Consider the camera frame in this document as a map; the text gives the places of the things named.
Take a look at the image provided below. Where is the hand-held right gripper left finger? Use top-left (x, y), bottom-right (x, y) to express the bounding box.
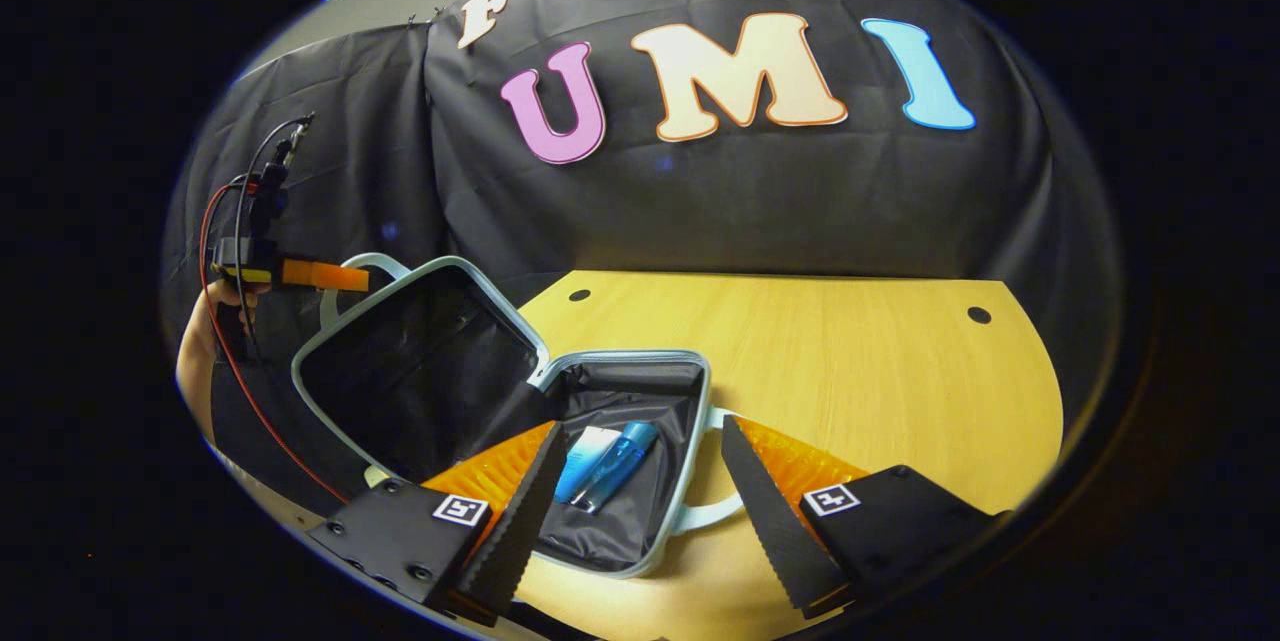
top-left (305, 421), bottom-right (568, 628)

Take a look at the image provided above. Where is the white skin care tube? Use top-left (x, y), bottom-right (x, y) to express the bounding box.
top-left (553, 426), bottom-right (622, 504)

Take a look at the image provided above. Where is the black backdrop cloth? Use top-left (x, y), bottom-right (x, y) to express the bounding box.
top-left (160, 0), bottom-right (1121, 522)

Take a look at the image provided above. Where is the black cable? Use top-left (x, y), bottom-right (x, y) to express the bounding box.
top-left (235, 114), bottom-right (317, 364)

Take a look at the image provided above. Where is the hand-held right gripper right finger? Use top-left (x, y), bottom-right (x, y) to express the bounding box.
top-left (720, 415), bottom-right (1003, 620)

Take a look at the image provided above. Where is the green bottle with blue cap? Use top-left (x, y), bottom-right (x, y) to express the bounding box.
top-left (572, 421), bottom-right (661, 514)

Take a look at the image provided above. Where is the light blue suitcase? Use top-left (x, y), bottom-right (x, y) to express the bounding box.
top-left (290, 253), bottom-right (746, 580)

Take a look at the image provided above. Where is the red cable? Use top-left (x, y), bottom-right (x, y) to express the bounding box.
top-left (198, 183), bottom-right (351, 507)

